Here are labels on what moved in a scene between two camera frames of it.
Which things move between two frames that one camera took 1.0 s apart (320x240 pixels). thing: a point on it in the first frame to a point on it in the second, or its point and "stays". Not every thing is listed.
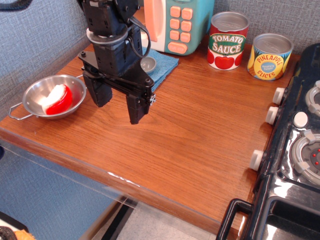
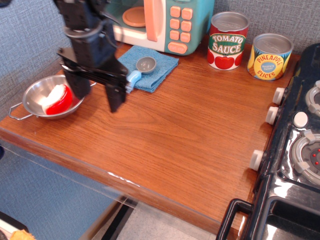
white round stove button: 300,119 stays
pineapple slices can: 269,56 stays
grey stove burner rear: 312,98 stays
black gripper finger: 137,107 to 116,96
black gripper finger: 102,92 to 81,87
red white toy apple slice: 58,101 stays
